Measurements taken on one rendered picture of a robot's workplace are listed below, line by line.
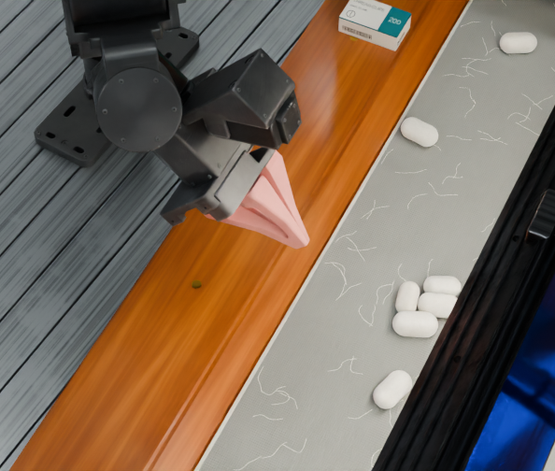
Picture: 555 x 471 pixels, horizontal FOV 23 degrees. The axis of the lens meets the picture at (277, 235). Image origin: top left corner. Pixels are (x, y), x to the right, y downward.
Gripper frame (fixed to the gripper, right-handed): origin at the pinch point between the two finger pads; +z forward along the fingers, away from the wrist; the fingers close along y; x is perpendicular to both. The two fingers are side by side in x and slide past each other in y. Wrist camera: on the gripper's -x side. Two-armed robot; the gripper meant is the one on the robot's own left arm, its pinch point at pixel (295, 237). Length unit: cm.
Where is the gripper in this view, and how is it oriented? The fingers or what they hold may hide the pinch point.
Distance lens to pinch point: 104.3
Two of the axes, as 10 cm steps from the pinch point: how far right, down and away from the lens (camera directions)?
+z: 6.8, 6.6, 3.3
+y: 4.5, -7.3, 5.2
